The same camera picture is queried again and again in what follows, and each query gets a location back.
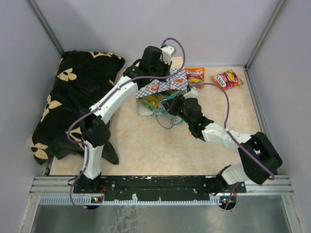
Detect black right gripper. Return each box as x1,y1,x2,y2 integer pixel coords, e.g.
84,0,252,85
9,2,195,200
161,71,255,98
161,93,192,126

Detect blue checkered paper bag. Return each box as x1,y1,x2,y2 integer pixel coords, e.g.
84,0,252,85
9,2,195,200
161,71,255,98
136,57,188,119

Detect green snack packet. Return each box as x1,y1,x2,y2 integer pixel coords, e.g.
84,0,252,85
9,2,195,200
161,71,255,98
140,94,163,111

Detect orange striped snack packet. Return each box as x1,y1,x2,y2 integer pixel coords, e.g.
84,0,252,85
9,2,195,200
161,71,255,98
185,67,205,88

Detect orange Fox's candy packet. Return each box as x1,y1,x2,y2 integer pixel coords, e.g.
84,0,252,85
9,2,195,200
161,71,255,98
211,69,244,90

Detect black floral plush blanket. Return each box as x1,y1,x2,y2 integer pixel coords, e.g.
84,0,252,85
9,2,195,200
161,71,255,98
31,50,125,165

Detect teal Fox's candy packet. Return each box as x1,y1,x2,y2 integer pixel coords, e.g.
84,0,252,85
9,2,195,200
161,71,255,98
152,93,177,115

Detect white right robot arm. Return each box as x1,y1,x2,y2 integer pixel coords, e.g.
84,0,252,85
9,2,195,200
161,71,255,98
163,95,283,193

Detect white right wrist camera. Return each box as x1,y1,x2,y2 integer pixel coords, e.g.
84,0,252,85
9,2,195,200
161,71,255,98
184,87,198,99

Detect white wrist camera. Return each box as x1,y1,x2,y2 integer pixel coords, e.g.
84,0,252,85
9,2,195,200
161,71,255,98
161,45,176,65
184,87,198,99

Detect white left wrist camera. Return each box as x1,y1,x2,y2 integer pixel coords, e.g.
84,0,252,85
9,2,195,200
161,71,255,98
161,45,176,65

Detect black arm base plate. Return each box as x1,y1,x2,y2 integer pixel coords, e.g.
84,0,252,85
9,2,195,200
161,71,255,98
73,175,246,200

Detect left aluminium corner post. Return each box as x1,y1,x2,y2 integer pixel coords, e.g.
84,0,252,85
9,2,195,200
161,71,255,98
26,0,69,71

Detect aluminium corner post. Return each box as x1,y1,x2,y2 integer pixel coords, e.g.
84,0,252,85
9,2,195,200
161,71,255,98
244,0,288,71
26,0,69,71

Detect right aluminium corner post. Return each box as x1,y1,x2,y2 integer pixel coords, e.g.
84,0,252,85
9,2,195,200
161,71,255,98
244,0,288,71

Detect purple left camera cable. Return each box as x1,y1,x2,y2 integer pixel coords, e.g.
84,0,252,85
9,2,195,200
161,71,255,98
66,37,187,211

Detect aluminium frame rail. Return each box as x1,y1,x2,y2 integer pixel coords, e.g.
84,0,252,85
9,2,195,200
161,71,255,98
30,175,294,195

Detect white slotted cable duct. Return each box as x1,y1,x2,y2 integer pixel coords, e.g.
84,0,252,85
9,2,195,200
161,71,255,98
39,194,229,206

